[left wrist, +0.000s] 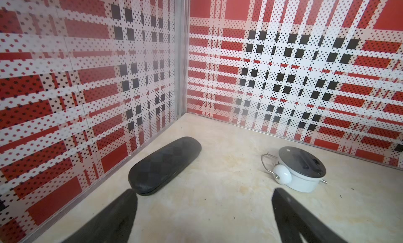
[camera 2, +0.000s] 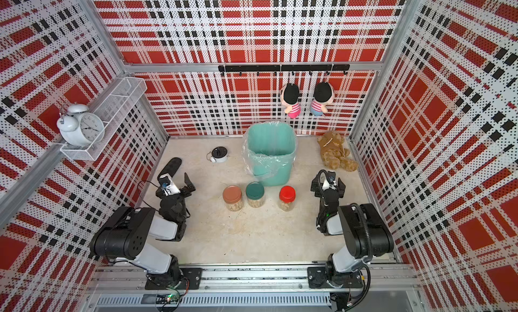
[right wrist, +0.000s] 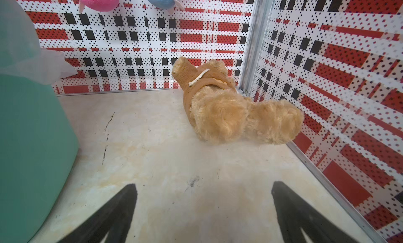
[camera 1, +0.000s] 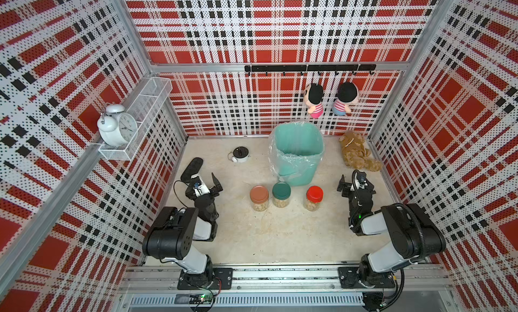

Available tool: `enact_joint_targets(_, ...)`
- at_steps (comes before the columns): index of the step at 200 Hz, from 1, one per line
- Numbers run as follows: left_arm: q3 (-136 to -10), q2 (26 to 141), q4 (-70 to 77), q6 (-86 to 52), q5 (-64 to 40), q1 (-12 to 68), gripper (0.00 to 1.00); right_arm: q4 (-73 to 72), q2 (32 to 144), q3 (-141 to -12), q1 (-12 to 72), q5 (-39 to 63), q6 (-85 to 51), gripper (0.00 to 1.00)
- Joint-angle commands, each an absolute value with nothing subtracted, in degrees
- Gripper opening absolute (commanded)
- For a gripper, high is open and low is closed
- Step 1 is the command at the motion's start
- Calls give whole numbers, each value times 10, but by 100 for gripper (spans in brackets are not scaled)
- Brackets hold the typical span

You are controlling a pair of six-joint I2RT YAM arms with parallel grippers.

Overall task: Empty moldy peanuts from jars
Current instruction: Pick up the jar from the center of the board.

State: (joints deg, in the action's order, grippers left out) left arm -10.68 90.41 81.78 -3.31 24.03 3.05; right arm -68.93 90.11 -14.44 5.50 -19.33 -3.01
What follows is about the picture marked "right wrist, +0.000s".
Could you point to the green plastic trash bin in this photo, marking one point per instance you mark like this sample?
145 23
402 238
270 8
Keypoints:
38 148

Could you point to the pink striped hanging doll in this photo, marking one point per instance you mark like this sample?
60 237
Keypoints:
98 5

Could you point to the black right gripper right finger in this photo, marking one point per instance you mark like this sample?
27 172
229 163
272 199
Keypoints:
298 218

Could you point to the tan teddy bear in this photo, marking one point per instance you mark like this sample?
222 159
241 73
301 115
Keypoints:
218 113

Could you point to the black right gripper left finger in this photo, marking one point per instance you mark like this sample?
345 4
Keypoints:
110 223

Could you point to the clear plastic bin liner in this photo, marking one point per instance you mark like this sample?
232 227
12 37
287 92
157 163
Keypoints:
21 55

